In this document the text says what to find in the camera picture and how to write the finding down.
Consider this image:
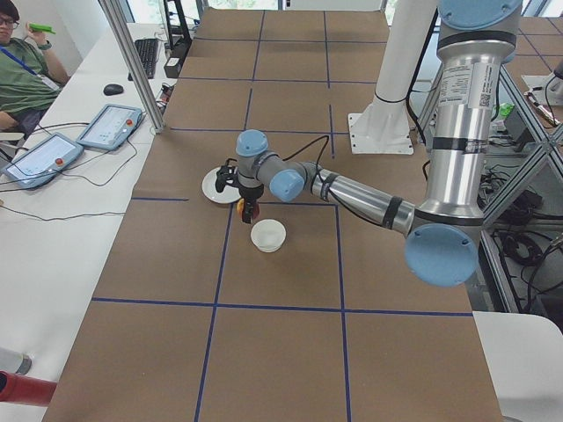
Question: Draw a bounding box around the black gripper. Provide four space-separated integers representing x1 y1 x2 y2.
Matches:
238 185 264 223

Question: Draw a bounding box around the red yellow apple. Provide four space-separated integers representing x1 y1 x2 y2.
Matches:
237 198 260 221

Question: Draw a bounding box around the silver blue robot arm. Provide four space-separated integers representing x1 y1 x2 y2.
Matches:
216 1 523 287

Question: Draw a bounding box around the white round plate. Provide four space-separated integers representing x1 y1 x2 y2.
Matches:
201 167 241 204

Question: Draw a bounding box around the white bowl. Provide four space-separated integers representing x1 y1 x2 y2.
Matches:
251 219 287 252

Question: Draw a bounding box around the black desktop box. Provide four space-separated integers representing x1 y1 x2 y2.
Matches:
164 57 183 79

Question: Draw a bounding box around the far blue teach pendant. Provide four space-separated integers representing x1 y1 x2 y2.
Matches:
77 104 143 151

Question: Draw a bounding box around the blue teach pendant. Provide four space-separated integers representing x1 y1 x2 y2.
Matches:
1 133 84 189
77 104 143 151

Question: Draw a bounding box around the black computer mouse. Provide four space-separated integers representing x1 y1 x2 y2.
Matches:
103 84 124 97

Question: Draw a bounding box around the black keyboard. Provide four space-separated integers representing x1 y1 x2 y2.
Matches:
134 38 159 79

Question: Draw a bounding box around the near blue teach pendant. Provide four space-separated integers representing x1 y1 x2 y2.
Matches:
1 133 84 189

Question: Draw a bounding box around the person in green shirt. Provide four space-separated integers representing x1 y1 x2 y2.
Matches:
1 1 70 138

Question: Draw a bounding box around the green handheld object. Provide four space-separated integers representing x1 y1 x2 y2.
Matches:
28 23 55 34

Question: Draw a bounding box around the red bottle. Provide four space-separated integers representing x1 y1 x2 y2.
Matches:
1 371 57 407

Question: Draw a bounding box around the white side table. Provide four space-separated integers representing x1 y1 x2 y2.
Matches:
473 311 562 421

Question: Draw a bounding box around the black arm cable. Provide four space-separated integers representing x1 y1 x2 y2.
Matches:
279 134 332 164

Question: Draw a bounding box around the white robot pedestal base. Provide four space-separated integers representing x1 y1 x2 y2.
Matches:
348 0 438 155

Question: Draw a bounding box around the aluminium frame post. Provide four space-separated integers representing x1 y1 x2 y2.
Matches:
99 0 165 134

